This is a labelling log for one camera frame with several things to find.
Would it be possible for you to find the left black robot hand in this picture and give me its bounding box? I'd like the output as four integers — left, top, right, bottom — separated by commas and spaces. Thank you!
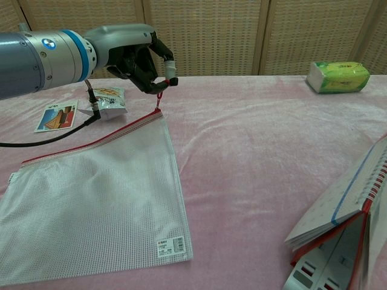
83, 23, 180, 95

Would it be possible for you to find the clear mesh zipper pouch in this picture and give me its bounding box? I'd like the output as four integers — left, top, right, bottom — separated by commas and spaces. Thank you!
0, 79, 194, 287

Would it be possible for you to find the white snack packet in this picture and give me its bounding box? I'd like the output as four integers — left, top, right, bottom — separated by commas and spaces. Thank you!
79, 86, 128, 121

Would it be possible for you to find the woven wooden folding screen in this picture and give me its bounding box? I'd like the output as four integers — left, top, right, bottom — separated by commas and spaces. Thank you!
0, 0, 387, 82

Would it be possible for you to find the illustrated picture card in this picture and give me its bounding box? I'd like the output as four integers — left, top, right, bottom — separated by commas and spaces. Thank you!
33, 100, 79, 134

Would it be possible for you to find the pink plush tablecloth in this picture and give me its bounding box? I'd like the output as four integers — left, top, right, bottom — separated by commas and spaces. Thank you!
0, 74, 387, 290

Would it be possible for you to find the green tissue pack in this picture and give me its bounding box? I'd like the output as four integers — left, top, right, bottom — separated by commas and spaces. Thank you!
305, 60, 371, 94

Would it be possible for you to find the spiral desk calendar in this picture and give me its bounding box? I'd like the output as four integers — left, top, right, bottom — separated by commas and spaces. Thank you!
284, 139, 387, 290

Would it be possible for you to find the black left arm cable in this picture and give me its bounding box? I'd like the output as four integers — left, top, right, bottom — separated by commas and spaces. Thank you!
0, 79, 103, 148

